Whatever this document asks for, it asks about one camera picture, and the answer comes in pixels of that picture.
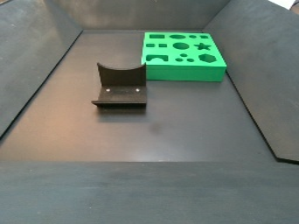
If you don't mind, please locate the green shape sorter box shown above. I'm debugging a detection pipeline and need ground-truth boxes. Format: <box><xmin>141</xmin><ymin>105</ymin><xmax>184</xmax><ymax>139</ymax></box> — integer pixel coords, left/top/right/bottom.
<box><xmin>141</xmin><ymin>31</ymin><xmax>226</xmax><ymax>82</ymax></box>

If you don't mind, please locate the black curved holder stand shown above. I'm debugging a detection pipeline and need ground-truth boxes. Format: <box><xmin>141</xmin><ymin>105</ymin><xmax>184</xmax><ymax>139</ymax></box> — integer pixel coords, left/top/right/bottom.
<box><xmin>92</xmin><ymin>63</ymin><xmax>146</xmax><ymax>107</ymax></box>

